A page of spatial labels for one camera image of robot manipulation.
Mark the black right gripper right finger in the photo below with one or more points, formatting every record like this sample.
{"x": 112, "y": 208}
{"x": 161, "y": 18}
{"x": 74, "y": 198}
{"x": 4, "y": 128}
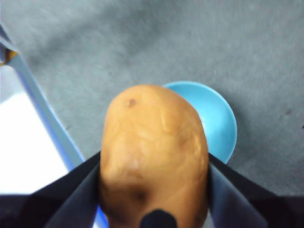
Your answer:
{"x": 249, "y": 204}

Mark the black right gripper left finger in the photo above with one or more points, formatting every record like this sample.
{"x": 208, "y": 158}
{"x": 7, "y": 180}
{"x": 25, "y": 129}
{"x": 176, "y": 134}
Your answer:
{"x": 59, "y": 204}

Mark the blue bowl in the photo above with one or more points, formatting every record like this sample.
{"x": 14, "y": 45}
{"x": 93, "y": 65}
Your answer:
{"x": 213, "y": 118}

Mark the brown potato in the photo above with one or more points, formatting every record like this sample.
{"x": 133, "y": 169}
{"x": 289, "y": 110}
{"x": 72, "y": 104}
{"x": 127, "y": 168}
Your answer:
{"x": 152, "y": 147}

